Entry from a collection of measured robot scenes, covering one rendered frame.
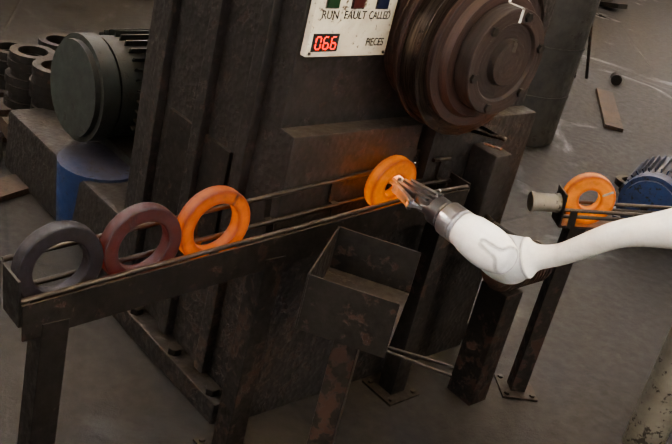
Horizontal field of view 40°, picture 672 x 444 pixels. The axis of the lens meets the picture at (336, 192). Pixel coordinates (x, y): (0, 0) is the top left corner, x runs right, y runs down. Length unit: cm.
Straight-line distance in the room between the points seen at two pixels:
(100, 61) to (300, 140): 115
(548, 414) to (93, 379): 141
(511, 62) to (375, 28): 35
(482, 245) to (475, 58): 45
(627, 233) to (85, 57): 192
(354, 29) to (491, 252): 62
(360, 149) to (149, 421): 93
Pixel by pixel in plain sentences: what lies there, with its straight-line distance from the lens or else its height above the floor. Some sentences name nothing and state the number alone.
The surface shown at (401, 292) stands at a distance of 222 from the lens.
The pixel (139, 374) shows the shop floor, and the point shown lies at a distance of 279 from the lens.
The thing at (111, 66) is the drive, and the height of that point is 62.
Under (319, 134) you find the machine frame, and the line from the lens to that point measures 228.
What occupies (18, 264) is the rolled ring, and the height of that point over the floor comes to 70.
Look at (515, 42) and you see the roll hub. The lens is 236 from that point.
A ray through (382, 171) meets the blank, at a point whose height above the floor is 80.
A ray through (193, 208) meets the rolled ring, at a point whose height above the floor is 76.
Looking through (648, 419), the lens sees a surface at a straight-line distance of 304.
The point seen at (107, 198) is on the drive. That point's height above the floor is 25.
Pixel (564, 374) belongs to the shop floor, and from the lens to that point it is 334.
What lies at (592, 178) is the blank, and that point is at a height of 78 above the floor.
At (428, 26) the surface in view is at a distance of 225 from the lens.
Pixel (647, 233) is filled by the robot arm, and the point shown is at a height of 94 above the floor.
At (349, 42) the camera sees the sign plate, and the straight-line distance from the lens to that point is 228.
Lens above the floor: 168
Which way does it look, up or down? 24 degrees down
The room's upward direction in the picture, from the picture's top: 14 degrees clockwise
